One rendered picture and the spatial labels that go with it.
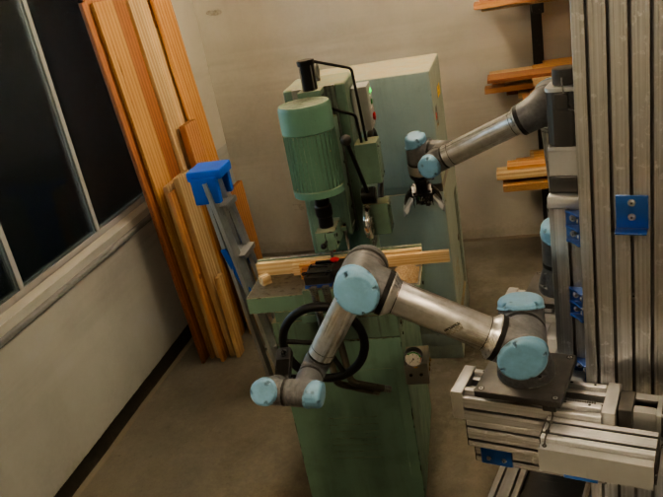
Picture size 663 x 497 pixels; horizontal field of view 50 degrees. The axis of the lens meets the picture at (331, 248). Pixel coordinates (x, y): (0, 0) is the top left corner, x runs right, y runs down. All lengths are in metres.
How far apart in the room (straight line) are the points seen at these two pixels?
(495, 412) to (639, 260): 0.55
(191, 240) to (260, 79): 1.46
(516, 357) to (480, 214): 3.14
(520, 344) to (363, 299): 0.38
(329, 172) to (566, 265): 0.81
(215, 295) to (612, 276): 2.38
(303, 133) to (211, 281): 1.69
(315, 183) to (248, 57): 2.56
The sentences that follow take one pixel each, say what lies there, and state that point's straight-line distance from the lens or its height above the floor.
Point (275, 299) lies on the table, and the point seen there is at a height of 0.89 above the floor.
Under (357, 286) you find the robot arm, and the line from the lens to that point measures 1.69.
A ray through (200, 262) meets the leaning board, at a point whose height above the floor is 0.58.
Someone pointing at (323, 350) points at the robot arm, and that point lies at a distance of 2.00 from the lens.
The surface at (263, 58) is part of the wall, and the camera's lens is 4.77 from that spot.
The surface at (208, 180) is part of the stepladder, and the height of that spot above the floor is 1.12.
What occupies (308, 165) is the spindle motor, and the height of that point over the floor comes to 1.32.
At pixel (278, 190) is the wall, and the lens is 4.99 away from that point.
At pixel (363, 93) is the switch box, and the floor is 1.46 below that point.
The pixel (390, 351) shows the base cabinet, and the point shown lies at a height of 0.66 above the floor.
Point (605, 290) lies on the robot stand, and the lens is 1.98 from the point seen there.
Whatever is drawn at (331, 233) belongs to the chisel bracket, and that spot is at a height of 1.06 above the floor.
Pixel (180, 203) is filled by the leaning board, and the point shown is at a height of 0.91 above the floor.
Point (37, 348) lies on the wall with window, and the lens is 3.15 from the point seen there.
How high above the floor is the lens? 1.93
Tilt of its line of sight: 22 degrees down
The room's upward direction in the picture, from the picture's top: 11 degrees counter-clockwise
